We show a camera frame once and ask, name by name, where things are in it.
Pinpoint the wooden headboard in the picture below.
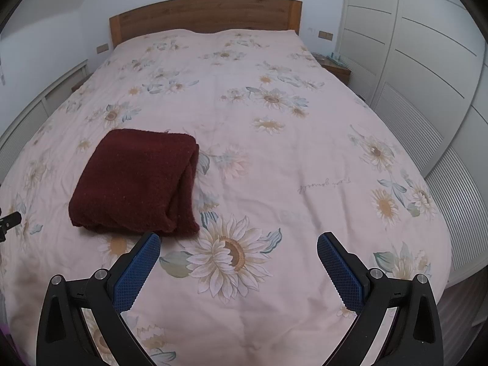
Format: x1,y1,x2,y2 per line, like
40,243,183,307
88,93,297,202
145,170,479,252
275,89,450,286
109,0,303,51

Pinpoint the white wardrobe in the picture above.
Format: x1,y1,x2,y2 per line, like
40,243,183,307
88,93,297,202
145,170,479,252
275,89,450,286
337,0,488,286

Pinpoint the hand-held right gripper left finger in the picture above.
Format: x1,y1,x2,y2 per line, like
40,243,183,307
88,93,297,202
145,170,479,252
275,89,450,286
35,232,162,366

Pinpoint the wooden nightstand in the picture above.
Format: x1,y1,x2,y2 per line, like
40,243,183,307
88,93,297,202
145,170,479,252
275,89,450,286
310,51,351,84

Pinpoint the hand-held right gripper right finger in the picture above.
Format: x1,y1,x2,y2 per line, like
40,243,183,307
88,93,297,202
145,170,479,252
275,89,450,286
317,232,445,366

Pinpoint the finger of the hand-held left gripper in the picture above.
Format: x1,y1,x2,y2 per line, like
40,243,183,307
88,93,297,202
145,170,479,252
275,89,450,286
0,213,22,242

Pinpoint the dark red fleece garment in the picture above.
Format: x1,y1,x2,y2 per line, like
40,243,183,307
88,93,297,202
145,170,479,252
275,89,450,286
69,128,201,238

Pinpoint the bed with patterned white cover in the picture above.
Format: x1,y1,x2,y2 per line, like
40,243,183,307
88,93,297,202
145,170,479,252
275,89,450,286
0,28,452,366

